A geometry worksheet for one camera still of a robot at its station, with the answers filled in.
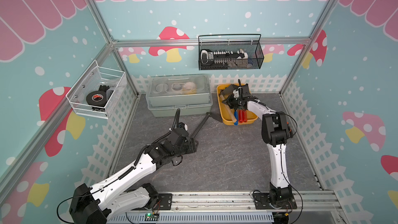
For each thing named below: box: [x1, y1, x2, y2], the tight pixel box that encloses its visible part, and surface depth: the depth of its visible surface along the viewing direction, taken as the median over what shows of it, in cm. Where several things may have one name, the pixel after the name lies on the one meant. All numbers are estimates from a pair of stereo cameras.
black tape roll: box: [86, 90, 107, 108], surface depth 70 cm
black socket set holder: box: [200, 48, 249, 67], surface depth 90 cm
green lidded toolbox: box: [145, 74, 213, 118], surface depth 101 cm
